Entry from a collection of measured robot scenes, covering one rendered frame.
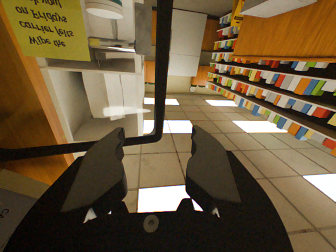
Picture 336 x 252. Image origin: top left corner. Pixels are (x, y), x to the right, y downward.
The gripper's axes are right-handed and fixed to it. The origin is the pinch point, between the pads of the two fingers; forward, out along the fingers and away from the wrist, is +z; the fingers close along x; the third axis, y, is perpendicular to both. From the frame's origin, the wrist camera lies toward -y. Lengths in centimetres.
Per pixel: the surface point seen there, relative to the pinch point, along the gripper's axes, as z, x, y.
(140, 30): 10.0, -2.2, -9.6
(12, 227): -0.7, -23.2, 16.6
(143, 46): 9.8, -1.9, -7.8
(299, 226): 48, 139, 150
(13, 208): 1.4, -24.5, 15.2
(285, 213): 60, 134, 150
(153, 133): 12.4, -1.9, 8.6
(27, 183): 5.4, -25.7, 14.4
